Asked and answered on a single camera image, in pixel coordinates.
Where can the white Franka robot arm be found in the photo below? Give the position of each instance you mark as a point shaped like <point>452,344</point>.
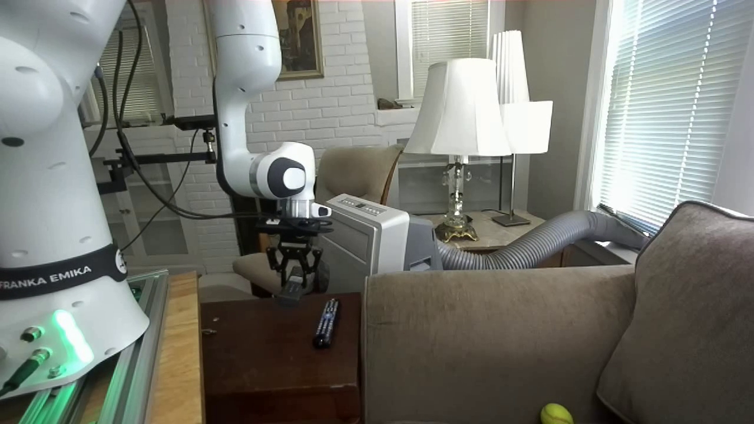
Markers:
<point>53,224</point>

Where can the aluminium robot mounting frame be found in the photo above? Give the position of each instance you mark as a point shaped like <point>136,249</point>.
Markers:
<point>119,355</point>

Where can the brown sofa cushion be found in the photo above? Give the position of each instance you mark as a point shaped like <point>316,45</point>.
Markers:
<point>687,355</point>

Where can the black camera on mount arm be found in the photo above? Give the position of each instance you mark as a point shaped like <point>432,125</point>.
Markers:
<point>129,162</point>

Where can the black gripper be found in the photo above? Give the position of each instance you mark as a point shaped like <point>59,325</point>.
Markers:
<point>296,244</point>

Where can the black remote on table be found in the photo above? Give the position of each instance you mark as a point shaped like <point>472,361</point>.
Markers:
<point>327,324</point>

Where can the dark wooden side table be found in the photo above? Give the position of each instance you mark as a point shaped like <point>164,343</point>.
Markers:
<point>262,368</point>

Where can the yellow tennis ball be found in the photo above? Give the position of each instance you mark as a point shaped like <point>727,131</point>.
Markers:
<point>555,414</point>

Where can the white window blinds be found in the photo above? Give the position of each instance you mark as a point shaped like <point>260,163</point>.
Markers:
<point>672,91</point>

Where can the black remote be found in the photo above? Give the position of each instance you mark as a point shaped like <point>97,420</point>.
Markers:
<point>327,324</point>
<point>293,285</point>

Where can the light wooden side table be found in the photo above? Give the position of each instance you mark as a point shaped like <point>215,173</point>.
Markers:
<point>476,232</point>

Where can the brown fabric sofa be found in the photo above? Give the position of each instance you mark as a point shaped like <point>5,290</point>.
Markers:
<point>492,347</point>

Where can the white shade table lamp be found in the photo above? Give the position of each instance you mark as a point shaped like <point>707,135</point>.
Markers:
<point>460,122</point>

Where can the black fireplace screen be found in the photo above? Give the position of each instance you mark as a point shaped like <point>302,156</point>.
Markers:
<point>245,219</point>

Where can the beige armchair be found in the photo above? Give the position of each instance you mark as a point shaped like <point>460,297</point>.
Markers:
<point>357,170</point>

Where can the framed wall picture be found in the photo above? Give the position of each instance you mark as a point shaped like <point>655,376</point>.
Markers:
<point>301,43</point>

